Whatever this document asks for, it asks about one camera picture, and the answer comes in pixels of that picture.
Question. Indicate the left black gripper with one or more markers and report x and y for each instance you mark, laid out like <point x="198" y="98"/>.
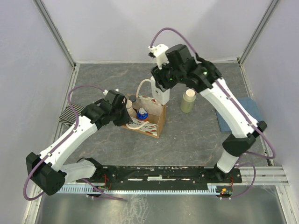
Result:
<point x="125" y="120"/>

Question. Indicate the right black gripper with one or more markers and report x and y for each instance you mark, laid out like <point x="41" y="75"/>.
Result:
<point x="160" y="75"/>

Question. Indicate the white square bottle dark cap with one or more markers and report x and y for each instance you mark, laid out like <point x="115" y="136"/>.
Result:
<point x="158" y="95"/>

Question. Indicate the watermelon print canvas bag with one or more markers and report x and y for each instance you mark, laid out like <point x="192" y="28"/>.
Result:
<point x="157" y="115"/>

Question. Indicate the black white striped cloth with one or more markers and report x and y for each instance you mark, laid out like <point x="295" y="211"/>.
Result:
<point x="68" y="117"/>

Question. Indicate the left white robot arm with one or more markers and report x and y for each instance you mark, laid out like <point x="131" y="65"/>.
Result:
<point x="47" y="169"/>

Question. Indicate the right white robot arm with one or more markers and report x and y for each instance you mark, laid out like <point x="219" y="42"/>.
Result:
<point x="206" y="80"/>

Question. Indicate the pink beige bottle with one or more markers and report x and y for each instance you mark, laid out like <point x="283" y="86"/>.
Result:
<point x="131" y="111"/>

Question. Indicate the blue orange spray bottle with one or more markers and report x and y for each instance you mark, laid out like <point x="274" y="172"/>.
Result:
<point x="142" y="114"/>

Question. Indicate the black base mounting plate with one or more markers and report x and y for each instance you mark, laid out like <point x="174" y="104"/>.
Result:
<point x="122" y="174"/>

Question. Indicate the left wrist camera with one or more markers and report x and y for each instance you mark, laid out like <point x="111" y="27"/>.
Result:
<point x="115" y="99"/>

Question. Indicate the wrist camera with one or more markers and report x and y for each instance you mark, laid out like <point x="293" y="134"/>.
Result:
<point x="179" y="55"/>
<point x="115" y="99"/>

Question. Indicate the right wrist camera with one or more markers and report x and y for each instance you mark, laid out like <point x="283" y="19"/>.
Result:
<point x="179" y="55"/>

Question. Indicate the right aluminium frame post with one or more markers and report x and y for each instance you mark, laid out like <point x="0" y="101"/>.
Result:
<point x="258" y="31"/>

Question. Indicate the aluminium frame post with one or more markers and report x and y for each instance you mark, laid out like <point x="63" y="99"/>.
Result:
<point x="54" y="30"/>
<point x="258" y="31"/>

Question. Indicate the left aluminium frame post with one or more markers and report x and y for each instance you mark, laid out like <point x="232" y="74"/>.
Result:
<point x="54" y="30"/>

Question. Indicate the light blue cable duct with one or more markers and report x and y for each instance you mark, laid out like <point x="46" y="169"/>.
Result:
<point x="151" y="188"/>

